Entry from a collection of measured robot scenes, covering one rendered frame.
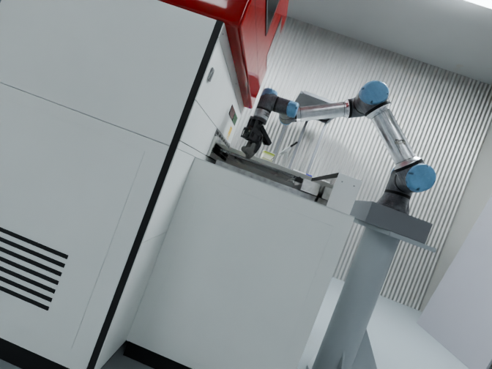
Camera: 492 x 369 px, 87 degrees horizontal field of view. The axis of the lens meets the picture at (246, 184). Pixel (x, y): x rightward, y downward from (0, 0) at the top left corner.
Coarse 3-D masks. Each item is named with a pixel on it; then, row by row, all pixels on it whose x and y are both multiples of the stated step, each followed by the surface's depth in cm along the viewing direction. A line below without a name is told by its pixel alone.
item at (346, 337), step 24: (384, 240) 122; (408, 240) 114; (360, 264) 126; (384, 264) 122; (360, 288) 123; (336, 312) 129; (360, 312) 122; (336, 336) 125; (360, 336) 123; (312, 360) 143; (336, 360) 123; (360, 360) 129
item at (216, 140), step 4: (216, 136) 114; (212, 140) 114; (216, 140) 116; (212, 144) 114; (220, 144) 128; (224, 144) 136; (212, 148) 115; (220, 148) 137; (224, 148) 140; (208, 152) 114; (212, 152) 118; (208, 156) 117; (212, 156) 120; (216, 156) 128; (220, 160) 142; (224, 160) 153
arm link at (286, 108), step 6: (276, 102) 125; (282, 102) 125; (288, 102) 124; (294, 102) 125; (276, 108) 126; (282, 108) 125; (288, 108) 124; (294, 108) 124; (282, 114) 129; (288, 114) 126; (294, 114) 125
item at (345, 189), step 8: (344, 176) 100; (336, 184) 100; (344, 184) 100; (352, 184) 100; (360, 184) 100; (336, 192) 100; (344, 192) 100; (352, 192) 100; (336, 200) 100; (344, 200) 100; (352, 200) 100; (336, 208) 100; (344, 208) 100
